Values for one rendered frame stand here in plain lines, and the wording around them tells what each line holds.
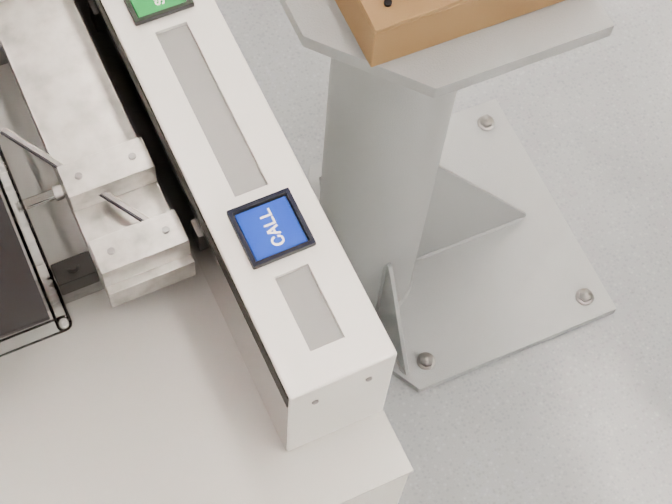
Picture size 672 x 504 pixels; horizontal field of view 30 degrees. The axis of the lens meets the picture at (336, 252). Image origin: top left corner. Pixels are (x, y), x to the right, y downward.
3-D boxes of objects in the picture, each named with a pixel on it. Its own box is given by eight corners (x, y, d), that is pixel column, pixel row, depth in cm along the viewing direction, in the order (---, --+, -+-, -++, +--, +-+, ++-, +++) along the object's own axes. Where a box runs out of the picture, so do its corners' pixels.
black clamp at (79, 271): (62, 296, 108) (57, 284, 105) (53, 275, 109) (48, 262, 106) (100, 281, 109) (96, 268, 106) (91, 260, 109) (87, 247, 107)
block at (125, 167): (73, 212, 112) (68, 197, 109) (60, 182, 113) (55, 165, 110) (157, 181, 113) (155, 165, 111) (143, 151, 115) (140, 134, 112)
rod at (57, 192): (21, 217, 110) (18, 210, 109) (15, 205, 111) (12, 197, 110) (70, 199, 111) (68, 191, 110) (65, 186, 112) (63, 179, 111)
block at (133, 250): (105, 287, 109) (101, 273, 106) (91, 255, 110) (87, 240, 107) (191, 254, 110) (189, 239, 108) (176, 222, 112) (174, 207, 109)
